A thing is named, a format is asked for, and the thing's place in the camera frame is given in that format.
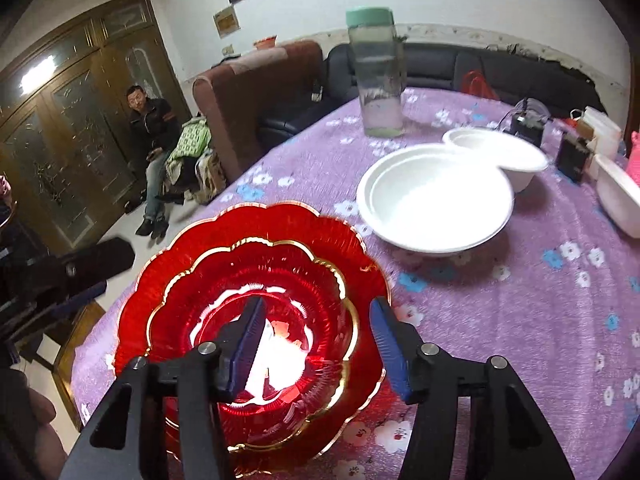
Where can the brown armchair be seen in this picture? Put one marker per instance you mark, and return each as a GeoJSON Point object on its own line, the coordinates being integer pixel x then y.
{"type": "Point", "coordinates": [235, 105]}

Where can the white wall socket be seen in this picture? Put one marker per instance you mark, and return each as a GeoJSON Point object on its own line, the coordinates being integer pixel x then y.
{"type": "Point", "coordinates": [228, 50]}

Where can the large white bowl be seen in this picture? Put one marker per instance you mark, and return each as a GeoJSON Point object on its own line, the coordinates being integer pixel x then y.
{"type": "Point", "coordinates": [435, 200]}

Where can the black leather sofa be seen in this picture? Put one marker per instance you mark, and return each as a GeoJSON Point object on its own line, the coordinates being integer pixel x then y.
{"type": "Point", "coordinates": [440, 67]}

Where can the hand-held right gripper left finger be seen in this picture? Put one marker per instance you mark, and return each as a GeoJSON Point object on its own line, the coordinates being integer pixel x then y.
{"type": "Point", "coordinates": [250, 345]}

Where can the red scalloped glass bowl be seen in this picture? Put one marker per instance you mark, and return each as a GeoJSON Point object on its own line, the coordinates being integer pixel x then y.
{"type": "Point", "coordinates": [220, 280]}

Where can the small red object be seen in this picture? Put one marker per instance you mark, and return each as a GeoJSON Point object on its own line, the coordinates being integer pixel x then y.
{"type": "Point", "coordinates": [265, 41]}

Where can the wooden door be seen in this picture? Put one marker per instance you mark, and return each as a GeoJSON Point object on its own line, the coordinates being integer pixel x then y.
{"type": "Point", "coordinates": [75, 135]}

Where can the clear bottle with green lid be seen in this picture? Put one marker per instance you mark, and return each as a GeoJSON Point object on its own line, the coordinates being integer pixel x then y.
{"type": "Point", "coordinates": [380, 85]}

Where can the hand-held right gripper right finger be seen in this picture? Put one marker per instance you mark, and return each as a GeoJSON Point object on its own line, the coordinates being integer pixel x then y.
{"type": "Point", "coordinates": [387, 355]}

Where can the red plastic bag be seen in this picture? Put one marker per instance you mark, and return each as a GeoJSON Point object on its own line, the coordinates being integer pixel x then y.
{"type": "Point", "coordinates": [477, 85]}

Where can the red scalloped glass plate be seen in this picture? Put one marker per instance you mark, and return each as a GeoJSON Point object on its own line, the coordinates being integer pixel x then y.
{"type": "Point", "coordinates": [310, 230]}

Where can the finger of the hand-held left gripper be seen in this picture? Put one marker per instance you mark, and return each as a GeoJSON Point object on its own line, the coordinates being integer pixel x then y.
{"type": "Point", "coordinates": [100, 260]}

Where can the purple floral tablecloth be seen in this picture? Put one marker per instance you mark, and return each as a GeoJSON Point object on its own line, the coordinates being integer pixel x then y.
{"type": "Point", "coordinates": [500, 335]}

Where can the yellow wall sticker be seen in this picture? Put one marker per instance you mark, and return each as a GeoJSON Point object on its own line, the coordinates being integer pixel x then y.
{"type": "Point", "coordinates": [226, 21]}

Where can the bottle with pink knit sleeve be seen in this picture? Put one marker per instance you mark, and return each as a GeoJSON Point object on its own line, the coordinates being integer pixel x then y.
{"type": "Point", "coordinates": [635, 160]}

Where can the small white bowl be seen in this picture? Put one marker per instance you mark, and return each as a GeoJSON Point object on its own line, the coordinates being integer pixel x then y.
{"type": "Point", "coordinates": [500, 152]}

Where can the patterned bag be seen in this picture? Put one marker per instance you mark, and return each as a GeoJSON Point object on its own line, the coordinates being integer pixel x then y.
{"type": "Point", "coordinates": [207, 175]}

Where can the white plastic jar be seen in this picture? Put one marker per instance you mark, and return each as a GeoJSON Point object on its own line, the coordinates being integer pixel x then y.
{"type": "Point", "coordinates": [602, 130]}

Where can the green patterned cloth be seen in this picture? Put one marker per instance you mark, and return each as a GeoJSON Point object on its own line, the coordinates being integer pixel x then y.
{"type": "Point", "coordinates": [192, 137]}

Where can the black motor with tan roller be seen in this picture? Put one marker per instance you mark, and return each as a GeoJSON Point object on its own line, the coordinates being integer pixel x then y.
{"type": "Point", "coordinates": [572, 160]}

